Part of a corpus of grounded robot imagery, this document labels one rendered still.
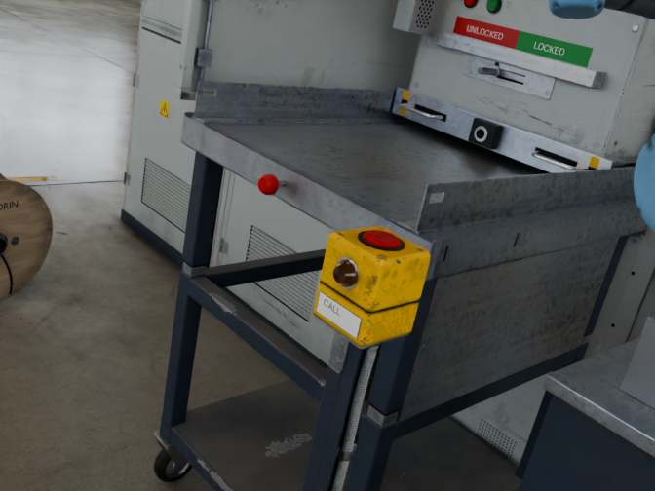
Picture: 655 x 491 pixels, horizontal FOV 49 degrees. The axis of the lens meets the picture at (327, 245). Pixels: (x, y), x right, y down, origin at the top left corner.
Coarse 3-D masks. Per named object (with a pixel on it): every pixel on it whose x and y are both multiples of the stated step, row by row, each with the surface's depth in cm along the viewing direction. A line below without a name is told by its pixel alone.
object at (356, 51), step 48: (192, 0) 140; (240, 0) 148; (288, 0) 154; (336, 0) 160; (384, 0) 166; (192, 48) 144; (240, 48) 153; (288, 48) 158; (336, 48) 165; (384, 48) 172; (192, 96) 148
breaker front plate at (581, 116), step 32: (448, 0) 152; (480, 0) 147; (512, 0) 141; (544, 0) 136; (448, 32) 153; (544, 32) 137; (576, 32) 132; (608, 32) 128; (640, 32) 124; (416, 64) 161; (448, 64) 154; (480, 64) 148; (608, 64) 129; (448, 96) 155; (480, 96) 149; (512, 96) 144; (544, 96) 138; (576, 96) 134; (608, 96) 129; (544, 128) 139; (576, 128) 134; (608, 128) 130
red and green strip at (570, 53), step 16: (464, 32) 150; (480, 32) 148; (496, 32) 145; (512, 32) 142; (512, 48) 142; (528, 48) 140; (544, 48) 137; (560, 48) 135; (576, 48) 133; (592, 48) 130; (576, 64) 133
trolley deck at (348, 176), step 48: (192, 144) 133; (240, 144) 122; (288, 144) 127; (336, 144) 134; (384, 144) 142; (432, 144) 151; (288, 192) 114; (336, 192) 106; (384, 192) 111; (432, 240) 95; (480, 240) 101; (528, 240) 111; (576, 240) 122
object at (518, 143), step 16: (400, 96) 164; (432, 112) 157; (448, 112) 154; (464, 112) 151; (448, 128) 155; (464, 128) 152; (512, 128) 143; (512, 144) 144; (528, 144) 141; (544, 144) 138; (560, 144) 136; (528, 160) 141; (560, 160) 136; (576, 160) 134; (608, 160) 129; (624, 160) 132
